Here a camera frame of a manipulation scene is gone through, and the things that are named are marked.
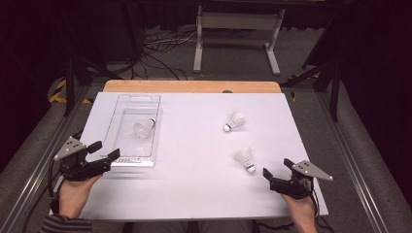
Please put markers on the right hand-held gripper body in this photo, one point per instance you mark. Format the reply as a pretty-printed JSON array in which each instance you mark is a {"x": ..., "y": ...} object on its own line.
[{"x": 293, "y": 188}]

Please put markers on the white table board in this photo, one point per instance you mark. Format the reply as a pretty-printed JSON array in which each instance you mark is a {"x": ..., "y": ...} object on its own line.
[{"x": 200, "y": 187}]

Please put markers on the clear plastic bin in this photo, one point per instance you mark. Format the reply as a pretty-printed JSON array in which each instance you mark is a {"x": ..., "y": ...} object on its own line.
[{"x": 129, "y": 149}]

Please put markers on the person's right hand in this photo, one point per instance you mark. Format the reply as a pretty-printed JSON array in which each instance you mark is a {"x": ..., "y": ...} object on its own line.
[{"x": 302, "y": 210}]

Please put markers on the person's left hand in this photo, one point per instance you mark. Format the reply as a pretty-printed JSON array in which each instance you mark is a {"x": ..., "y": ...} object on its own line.
[{"x": 73, "y": 197}]

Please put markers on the grey metal floor rail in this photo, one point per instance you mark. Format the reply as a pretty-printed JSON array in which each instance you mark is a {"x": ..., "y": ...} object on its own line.
[
  {"x": 353, "y": 168},
  {"x": 32, "y": 171}
]

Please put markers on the black metal stand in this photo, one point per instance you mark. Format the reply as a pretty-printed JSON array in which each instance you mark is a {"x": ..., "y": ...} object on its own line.
[
  {"x": 69, "y": 84},
  {"x": 335, "y": 87}
]

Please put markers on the white feather shuttlecock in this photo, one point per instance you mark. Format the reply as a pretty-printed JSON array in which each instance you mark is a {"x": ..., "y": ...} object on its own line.
[
  {"x": 234, "y": 121},
  {"x": 245, "y": 158},
  {"x": 143, "y": 128}
]

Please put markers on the white metal stand frame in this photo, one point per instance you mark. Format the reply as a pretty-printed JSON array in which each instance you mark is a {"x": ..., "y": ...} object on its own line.
[{"x": 239, "y": 21}]

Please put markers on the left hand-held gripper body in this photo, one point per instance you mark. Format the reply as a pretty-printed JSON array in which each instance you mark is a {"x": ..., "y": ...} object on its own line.
[{"x": 77, "y": 170}]

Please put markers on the yellow black floor tape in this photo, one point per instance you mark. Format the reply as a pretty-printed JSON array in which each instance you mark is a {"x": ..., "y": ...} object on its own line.
[{"x": 56, "y": 95}]

